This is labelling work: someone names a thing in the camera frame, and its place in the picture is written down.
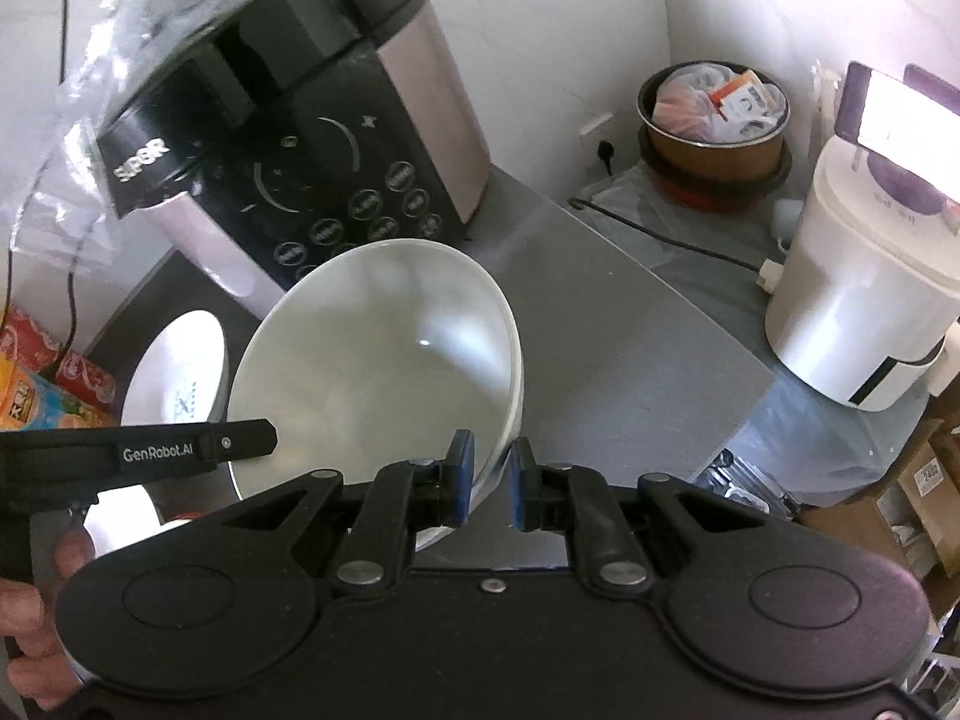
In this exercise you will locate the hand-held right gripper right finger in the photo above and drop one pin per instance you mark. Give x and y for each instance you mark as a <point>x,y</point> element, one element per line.
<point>519,491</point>

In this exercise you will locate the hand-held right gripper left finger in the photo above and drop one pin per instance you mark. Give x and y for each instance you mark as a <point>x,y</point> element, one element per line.
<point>459,484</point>

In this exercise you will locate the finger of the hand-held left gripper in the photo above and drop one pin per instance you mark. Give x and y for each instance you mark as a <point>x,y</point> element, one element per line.
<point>244,439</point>

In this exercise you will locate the large white bowl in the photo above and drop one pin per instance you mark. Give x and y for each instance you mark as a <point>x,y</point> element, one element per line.
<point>375,360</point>

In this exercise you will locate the person's left hand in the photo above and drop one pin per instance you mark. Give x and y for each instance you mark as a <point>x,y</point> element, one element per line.
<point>30,615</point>

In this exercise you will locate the orange juice bottle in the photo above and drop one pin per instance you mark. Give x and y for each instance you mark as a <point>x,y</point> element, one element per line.
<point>45,409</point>

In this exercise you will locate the silver black pressure cooker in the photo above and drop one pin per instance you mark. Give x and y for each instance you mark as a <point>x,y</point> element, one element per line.
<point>337,165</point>

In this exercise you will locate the black rimmed red pot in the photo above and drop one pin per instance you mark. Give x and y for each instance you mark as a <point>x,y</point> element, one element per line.
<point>697,193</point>

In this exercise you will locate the white kitchen appliance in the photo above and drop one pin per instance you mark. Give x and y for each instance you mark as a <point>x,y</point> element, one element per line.
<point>847,300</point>

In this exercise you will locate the copper inner pot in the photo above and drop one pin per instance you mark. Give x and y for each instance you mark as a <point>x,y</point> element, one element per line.
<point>712,154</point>

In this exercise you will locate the cardboard box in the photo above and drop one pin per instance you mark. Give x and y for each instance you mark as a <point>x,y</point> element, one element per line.
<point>922,480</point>

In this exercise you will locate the clear plastic bag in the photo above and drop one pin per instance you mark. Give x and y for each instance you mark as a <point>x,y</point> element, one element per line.
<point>105,37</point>

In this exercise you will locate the low wall socket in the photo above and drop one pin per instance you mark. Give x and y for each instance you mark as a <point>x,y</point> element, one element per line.
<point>596,136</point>

